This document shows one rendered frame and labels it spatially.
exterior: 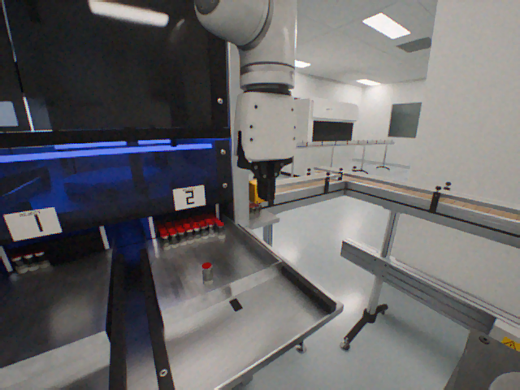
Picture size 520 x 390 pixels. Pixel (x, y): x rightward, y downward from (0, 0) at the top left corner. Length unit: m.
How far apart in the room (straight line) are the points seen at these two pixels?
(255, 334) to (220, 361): 0.07
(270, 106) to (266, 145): 0.05
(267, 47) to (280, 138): 0.12
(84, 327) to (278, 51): 0.54
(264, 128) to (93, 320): 0.45
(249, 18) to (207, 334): 0.45
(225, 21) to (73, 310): 0.54
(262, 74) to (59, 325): 0.53
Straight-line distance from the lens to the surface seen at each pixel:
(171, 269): 0.56
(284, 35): 0.33
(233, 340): 0.40
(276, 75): 0.31
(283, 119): 0.33
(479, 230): 1.07
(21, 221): 0.63
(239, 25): 0.29
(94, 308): 0.53
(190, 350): 0.40
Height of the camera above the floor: 1.20
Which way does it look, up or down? 18 degrees down
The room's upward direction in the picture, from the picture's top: straight up
